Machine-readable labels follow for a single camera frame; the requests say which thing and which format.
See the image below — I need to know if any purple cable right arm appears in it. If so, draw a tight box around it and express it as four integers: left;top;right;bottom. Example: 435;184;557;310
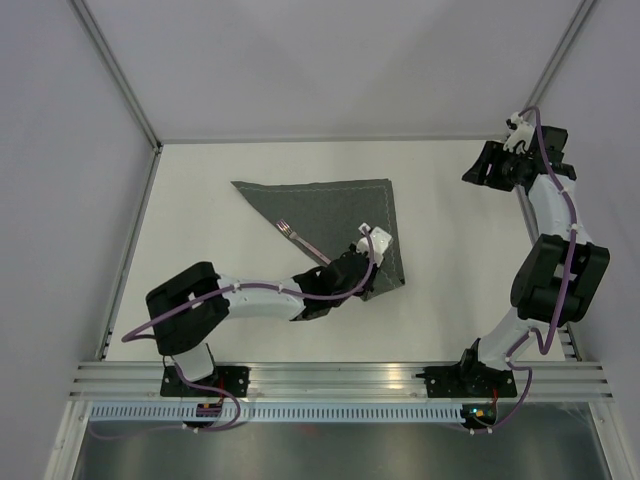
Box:
449;105;584;436

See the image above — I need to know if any aluminium frame post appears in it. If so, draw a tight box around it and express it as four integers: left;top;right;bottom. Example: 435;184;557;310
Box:
68;0;162;152
524;0;600;107

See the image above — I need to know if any left side aluminium rail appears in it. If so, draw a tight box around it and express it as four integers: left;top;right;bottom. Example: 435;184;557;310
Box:
91;143;164;361

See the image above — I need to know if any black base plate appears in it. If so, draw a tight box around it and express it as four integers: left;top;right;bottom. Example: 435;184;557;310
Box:
416;364;517;399
160;365;250;398

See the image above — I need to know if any grey cloth napkin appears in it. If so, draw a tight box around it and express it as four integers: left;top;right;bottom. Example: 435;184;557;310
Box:
232;179;406;300

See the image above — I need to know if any left aluminium frame post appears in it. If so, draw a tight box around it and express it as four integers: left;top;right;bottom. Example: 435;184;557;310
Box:
68;0;162;152

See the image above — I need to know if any right side aluminium rail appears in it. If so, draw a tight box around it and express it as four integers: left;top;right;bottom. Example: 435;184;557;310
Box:
502;144;584;362

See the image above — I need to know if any aluminium front rail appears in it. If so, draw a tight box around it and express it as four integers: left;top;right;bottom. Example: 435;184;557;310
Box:
68;361;613;403

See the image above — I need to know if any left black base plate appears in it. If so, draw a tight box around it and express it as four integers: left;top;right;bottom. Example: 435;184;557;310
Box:
160;365;250;398

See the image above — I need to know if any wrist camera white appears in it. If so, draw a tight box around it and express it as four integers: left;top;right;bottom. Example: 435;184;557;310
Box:
355;223;394;267
503;112;535;154

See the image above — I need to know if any right aluminium frame post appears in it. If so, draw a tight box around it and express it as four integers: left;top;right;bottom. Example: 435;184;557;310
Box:
524;0;600;107

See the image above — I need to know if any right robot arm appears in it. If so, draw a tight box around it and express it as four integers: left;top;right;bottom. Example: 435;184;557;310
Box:
456;126;610;398

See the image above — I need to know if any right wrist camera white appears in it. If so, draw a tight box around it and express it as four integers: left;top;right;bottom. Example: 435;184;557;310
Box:
503;112;535;154

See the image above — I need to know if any aluminium rail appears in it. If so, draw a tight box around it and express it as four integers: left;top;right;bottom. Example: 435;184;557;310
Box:
91;143;164;361
502;144;584;362
68;361;613;403

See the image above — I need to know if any fork with pink handle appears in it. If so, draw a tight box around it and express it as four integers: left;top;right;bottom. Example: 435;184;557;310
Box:
275;219;331;265

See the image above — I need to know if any white slotted cable duct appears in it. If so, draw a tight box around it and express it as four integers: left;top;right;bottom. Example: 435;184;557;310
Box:
90;402;463;424

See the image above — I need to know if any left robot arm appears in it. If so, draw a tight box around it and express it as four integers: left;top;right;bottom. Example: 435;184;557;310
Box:
145;247;383;396

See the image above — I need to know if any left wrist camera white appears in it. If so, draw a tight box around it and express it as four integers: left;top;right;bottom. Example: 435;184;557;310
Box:
355;223;394;267

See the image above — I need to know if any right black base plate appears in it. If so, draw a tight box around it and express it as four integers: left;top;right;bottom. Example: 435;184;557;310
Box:
416;364;517;399

